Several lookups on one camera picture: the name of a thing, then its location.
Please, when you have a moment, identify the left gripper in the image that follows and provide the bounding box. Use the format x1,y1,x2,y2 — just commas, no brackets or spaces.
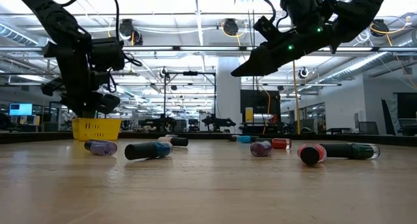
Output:
40,54,121,119

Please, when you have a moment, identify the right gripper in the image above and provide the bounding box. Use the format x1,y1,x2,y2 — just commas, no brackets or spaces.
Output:
231,23,338,77

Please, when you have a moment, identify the yellow slotted plastic basket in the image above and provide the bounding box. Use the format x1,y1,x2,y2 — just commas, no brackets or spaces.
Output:
71,117,122,142

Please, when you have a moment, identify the lilac nail polish bottle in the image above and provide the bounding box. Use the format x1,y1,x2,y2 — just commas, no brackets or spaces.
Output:
83,139,119,157

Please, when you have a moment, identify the teal blue nail polish bottle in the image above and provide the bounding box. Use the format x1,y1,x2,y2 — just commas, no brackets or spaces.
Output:
124,141,174,161

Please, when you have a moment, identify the light blue nail polish bottle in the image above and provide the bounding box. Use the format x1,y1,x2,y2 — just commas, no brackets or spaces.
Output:
237,135,260,144

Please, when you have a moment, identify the red nail polish bottle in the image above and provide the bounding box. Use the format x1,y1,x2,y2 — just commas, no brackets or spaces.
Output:
270,137,293,150

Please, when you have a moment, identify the pale pink nail polish bottle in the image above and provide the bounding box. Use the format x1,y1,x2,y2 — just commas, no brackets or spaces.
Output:
157,135,190,148

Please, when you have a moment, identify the coral pink nail polish bottle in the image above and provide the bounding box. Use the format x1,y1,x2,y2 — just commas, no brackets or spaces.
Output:
296,143,328,167

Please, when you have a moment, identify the dark green nail polish bottle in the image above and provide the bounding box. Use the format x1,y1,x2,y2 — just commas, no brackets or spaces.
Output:
321,142,381,160

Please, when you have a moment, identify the black partition panel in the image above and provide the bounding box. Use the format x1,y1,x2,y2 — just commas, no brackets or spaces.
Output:
240,89,281,134

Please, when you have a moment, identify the lit computer monitor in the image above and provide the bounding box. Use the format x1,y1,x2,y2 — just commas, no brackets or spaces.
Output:
8,102,33,117

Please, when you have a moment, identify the black mesh office chair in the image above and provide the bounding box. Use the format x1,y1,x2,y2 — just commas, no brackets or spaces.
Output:
358,121,380,135

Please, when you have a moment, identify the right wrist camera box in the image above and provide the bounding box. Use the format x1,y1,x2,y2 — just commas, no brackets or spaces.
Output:
253,16,278,40

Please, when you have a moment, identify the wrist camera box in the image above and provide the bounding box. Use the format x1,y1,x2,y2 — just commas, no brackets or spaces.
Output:
253,16,278,40
90,37,126,72

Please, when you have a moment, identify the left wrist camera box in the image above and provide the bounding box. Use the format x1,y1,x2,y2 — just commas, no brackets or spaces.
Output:
90,37,126,72

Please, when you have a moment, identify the yellow orange hanging cable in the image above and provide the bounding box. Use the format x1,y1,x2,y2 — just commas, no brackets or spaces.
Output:
292,59,302,135

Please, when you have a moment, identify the black background station frame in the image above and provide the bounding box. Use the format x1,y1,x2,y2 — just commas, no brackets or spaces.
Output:
162,70,218,133

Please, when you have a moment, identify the black wall panel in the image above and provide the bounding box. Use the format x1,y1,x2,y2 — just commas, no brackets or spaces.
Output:
381,92,417,136

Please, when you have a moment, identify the black aluminium table frame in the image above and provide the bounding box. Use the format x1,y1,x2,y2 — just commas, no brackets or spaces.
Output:
0,132,417,147

